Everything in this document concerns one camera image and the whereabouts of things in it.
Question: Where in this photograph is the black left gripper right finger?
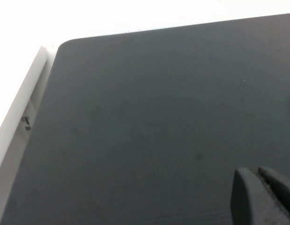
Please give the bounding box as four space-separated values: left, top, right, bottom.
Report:
257 166 290 225

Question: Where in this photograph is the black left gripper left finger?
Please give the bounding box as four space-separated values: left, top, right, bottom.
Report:
230 167 277 225

